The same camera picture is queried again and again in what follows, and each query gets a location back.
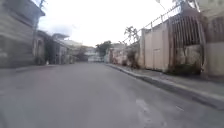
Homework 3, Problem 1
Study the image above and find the distant dark tree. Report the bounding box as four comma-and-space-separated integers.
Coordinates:
95, 40, 113, 58

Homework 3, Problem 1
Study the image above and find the grey building with siding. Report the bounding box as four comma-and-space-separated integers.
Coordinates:
0, 0, 46, 70

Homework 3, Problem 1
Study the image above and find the palm tree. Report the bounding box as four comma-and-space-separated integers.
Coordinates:
123, 25, 140, 44

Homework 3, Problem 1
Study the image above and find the pale concrete wall with fence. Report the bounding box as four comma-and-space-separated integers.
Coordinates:
108, 3, 183, 72

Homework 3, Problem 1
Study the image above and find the rusty metal gate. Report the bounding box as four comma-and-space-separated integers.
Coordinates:
167, 9, 207, 76

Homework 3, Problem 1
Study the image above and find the raised grey sidewalk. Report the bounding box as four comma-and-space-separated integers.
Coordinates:
105, 63, 224, 110

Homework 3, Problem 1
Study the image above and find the grey concrete road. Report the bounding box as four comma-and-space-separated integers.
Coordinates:
0, 62, 224, 128

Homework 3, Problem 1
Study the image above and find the row of low buildings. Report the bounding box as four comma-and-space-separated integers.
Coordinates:
33, 29, 84, 66

